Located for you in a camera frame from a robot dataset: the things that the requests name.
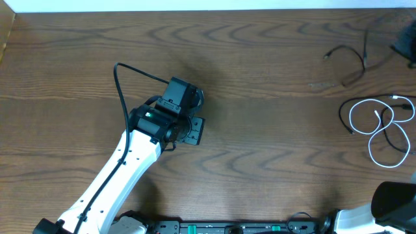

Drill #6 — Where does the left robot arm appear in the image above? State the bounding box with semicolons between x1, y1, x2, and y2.
33;77;205;233

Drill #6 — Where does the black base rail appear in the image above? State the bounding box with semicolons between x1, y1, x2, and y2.
110;211;329;234

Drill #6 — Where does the white usb cable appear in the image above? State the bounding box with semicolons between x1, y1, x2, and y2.
348;94;416;169

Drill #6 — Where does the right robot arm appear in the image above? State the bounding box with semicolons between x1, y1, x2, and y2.
313;94;415;234

